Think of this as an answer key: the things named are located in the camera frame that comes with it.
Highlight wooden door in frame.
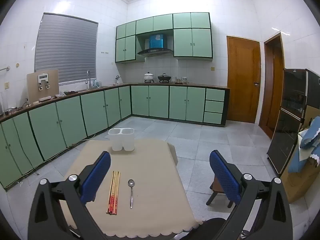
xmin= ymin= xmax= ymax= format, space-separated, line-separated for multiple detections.
xmin=258 ymin=33 xmax=286 ymax=139

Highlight blue cloth with white trim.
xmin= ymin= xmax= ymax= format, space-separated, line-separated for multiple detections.
xmin=287 ymin=116 xmax=320 ymax=173

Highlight green wall cabinets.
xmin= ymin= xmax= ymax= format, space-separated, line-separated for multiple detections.
xmin=115 ymin=12 xmax=214 ymax=64

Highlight closed wooden door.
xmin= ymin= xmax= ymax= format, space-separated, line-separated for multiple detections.
xmin=226 ymin=35 xmax=262 ymax=124

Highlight white two-compartment utensil holder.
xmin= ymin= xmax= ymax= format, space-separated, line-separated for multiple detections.
xmin=108 ymin=128 xmax=136 ymax=153

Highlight dark wooden countertop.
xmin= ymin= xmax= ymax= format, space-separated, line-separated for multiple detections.
xmin=0 ymin=82 xmax=231 ymax=123

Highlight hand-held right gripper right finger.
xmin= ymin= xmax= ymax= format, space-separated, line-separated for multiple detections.
xmin=209 ymin=150 xmax=293 ymax=240

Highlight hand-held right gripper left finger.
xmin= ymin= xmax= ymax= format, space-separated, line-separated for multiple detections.
xmin=28 ymin=151 xmax=112 ymax=240

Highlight grey window blind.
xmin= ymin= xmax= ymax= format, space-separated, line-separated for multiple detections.
xmin=34 ymin=12 xmax=99 ymax=86

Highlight bamboo chopstick with red end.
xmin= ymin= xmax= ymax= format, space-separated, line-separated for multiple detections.
xmin=107 ymin=171 xmax=115 ymax=214
xmin=114 ymin=171 xmax=121 ymax=215
xmin=111 ymin=171 xmax=119 ymax=215
xmin=109 ymin=171 xmax=117 ymax=215

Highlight white device on board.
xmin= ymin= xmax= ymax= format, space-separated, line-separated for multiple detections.
xmin=37 ymin=75 xmax=51 ymax=90

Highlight dark chopsticks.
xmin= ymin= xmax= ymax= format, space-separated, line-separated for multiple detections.
xmin=128 ymin=179 xmax=135 ymax=209

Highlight white floor cable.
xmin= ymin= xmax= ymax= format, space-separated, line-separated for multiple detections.
xmin=67 ymin=133 xmax=96 ymax=148

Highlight cardboard board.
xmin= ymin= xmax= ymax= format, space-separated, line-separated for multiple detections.
xmin=27 ymin=69 xmax=60 ymax=103

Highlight black glass-front cabinet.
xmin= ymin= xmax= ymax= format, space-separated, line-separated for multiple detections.
xmin=266 ymin=68 xmax=320 ymax=176

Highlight cardboard box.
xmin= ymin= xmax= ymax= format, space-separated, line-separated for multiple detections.
xmin=282 ymin=105 xmax=320 ymax=203

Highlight black range hood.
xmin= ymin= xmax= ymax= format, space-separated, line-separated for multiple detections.
xmin=137 ymin=33 xmax=174 ymax=57

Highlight wooden stool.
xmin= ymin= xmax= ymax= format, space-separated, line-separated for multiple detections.
xmin=206 ymin=179 xmax=242 ymax=208

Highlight green base cabinets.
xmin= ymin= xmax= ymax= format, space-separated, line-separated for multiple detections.
xmin=0 ymin=85 xmax=230 ymax=190

